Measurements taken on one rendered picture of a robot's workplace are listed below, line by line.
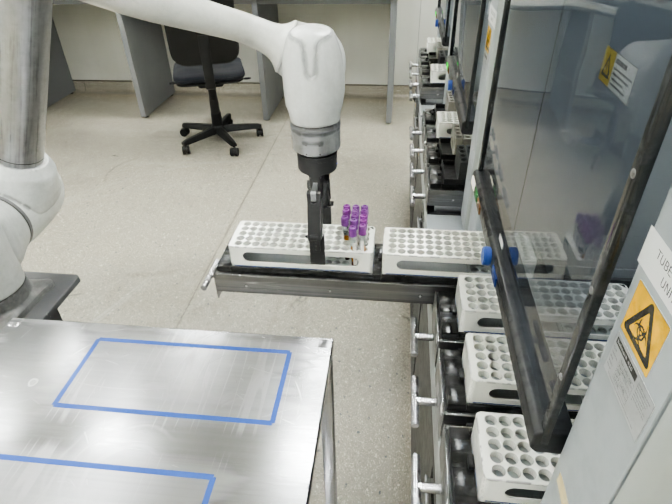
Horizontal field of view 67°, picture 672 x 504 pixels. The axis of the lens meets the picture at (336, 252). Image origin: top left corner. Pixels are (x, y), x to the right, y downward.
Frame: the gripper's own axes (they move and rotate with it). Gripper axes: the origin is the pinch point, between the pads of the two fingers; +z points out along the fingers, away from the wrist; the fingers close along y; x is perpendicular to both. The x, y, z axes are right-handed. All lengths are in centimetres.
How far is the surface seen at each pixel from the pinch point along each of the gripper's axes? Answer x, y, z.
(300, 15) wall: -66, -350, 20
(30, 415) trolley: -38, 45, 4
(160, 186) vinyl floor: -127, -175, 85
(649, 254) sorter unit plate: 33, 55, -38
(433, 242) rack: 23.1, 0.1, -0.6
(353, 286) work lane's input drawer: 7.3, 6.8, 6.6
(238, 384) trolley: -8.4, 36.0, 3.8
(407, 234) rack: 17.8, -2.4, -0.7
